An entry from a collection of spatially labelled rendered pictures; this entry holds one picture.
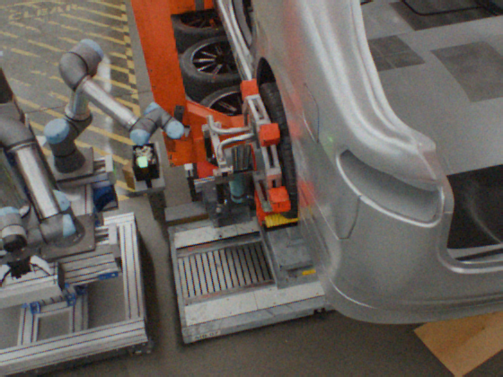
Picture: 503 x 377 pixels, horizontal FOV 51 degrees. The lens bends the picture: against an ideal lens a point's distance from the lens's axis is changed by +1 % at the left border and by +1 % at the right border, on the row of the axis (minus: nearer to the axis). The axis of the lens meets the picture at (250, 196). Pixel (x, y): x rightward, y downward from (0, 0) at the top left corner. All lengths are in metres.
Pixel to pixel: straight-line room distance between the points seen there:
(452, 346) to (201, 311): 1.29
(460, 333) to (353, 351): 0.56
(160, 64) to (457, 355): 2.05
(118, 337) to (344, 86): 1.75
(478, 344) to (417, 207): 1.55
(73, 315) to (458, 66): 2.29
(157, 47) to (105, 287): 1.29
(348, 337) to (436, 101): 1.26
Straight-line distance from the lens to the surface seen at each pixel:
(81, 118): 2.67
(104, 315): 2.86
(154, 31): 2.59
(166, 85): 2.73
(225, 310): 2.89
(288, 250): 2.91
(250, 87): 2.54
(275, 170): 2.26
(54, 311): 2.95
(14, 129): 2.00
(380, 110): 1.44
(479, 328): 3.04
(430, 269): 1.65
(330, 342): 2.86
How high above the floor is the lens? 2.48
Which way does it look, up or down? 44 degrees down
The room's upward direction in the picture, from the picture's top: 6 degrees counter-clockwise
